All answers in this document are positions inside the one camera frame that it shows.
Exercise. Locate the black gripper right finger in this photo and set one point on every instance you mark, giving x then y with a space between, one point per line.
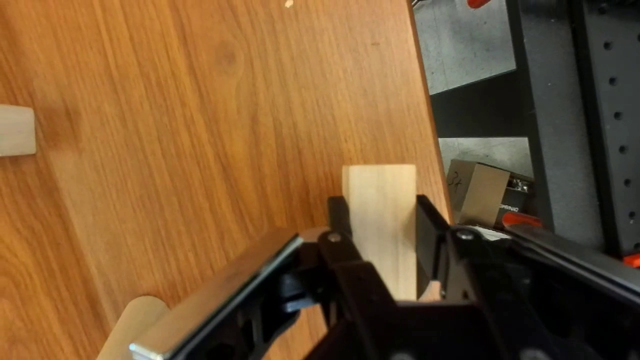
478 312

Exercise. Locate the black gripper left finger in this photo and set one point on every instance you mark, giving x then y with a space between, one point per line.
358 305

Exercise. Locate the long rectangular wooden block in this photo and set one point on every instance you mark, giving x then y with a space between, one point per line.
382 216

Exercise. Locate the small square wooden cube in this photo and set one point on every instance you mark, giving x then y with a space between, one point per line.
17 131

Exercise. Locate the wooden cylinder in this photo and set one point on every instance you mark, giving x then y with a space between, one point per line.
135 319

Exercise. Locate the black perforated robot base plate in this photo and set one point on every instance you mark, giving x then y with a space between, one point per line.
563 75

